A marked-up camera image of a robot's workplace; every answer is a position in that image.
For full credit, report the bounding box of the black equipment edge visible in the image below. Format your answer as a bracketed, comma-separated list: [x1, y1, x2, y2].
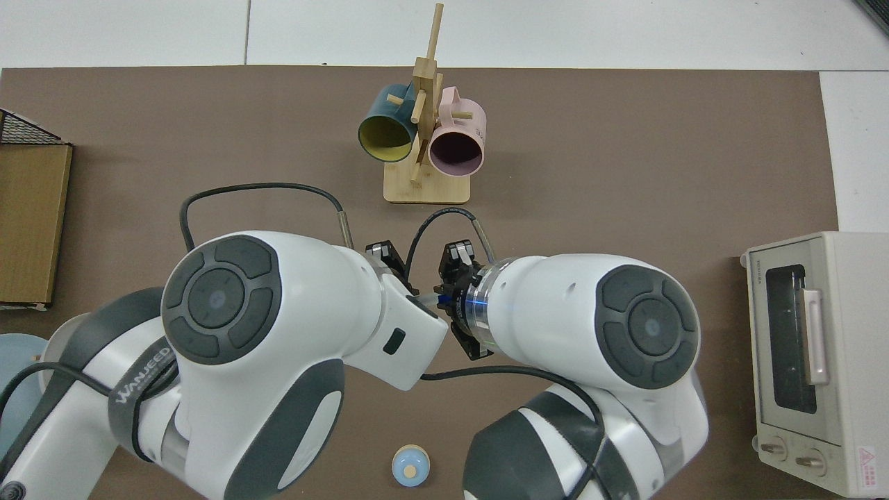
[854, 0, 889, 35]

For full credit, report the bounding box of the dark teal cup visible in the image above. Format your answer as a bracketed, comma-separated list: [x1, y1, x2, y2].
[358, 82, 419, 164]

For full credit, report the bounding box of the pink cup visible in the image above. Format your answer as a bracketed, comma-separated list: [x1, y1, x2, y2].
[427, 86, 487, 178]

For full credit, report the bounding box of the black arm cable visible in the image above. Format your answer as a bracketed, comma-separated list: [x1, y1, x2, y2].
[0, 182, 355, 487]
[405, 207, 612, 500]

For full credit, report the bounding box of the wooden cup stand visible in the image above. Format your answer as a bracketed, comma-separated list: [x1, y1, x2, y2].
[383, 3, 472, 205]

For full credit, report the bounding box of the light blue plate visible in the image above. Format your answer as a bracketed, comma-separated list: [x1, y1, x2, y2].
[0, 333, 51, 417]

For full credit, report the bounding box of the brown table cloth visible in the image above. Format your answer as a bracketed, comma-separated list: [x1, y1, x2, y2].
[0, 66, 841, 500]

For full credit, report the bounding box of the wire basket with wooden floor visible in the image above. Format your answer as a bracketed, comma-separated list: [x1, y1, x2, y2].
[0, 109, 74, 311]

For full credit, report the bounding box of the pale toaster oven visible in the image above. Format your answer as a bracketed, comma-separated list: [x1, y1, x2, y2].
[740, 231, 889, 498]

